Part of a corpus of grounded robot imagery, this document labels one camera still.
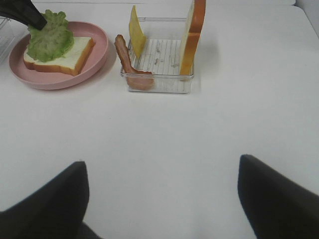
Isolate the pink round plate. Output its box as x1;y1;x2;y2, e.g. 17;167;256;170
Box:
8;21;109;90

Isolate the bacon strip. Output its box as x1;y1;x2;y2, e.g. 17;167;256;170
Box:
115;34;154;91

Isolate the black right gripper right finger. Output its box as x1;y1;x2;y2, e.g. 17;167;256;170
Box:
237;154;319;239

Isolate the bread slice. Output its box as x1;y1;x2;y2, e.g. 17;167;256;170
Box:
23;36;95;76
179;0;206;75

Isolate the clear plastic tray left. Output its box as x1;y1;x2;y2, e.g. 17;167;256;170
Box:
0;16;15;64

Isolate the clear plastic tray right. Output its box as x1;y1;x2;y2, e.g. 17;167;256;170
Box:
127;17;194;94

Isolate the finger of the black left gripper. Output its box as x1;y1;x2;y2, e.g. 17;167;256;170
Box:
0;0;47;30

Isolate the clear plastic tray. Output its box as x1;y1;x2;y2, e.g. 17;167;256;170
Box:
0;16;15;64
127;17;194;94

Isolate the yellow cheese slice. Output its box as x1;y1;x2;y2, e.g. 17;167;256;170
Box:
129;5;147;58

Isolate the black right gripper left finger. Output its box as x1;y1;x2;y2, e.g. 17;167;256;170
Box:
0;161;99;239

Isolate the green lettuce leaf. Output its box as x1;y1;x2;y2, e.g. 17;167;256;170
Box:
27;9;74;62

